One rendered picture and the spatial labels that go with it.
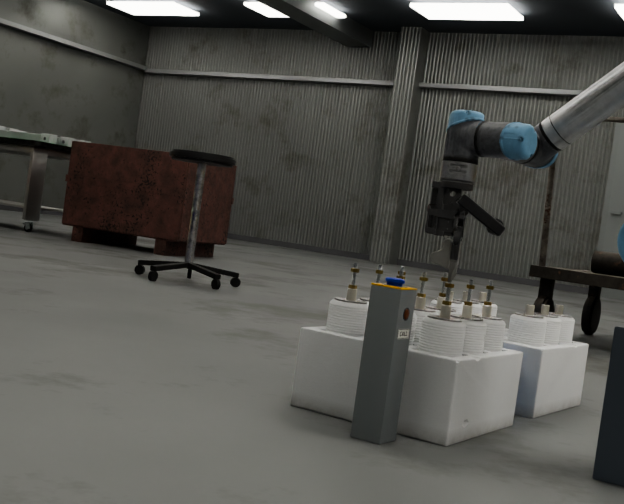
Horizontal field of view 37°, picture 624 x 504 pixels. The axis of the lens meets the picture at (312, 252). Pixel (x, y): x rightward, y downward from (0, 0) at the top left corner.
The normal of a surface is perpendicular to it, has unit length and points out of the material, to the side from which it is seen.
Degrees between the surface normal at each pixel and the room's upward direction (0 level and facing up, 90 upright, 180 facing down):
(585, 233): 90
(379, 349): 90
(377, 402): 90
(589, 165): 90
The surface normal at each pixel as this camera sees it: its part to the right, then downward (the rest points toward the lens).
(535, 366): -0.55, -0.05
